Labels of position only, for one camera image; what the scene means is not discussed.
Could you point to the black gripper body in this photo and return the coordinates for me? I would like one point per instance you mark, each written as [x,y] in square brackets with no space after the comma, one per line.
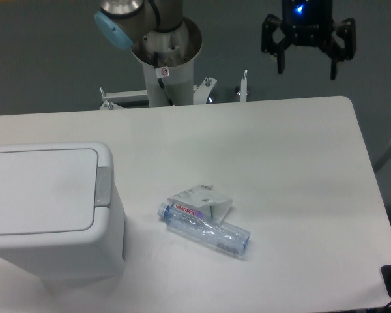
[307,23]

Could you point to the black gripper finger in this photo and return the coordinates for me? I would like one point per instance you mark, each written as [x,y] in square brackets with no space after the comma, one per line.
[346,30]
[277,49]

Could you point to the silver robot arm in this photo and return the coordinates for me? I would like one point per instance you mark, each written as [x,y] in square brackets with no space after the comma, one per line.
[166,43]

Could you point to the white trash can lid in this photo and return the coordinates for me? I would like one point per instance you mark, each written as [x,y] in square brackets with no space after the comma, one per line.
[47,191]

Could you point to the white trash can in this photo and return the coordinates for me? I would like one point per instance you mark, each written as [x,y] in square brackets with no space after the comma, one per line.
[96,252]

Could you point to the crumpled white carton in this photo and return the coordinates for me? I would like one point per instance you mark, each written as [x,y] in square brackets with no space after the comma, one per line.
[202,201]

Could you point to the clear plastic water bottle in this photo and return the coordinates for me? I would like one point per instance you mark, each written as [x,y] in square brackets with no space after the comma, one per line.
[197,226]

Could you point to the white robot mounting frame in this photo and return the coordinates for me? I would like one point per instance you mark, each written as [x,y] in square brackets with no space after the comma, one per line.
[165,87]

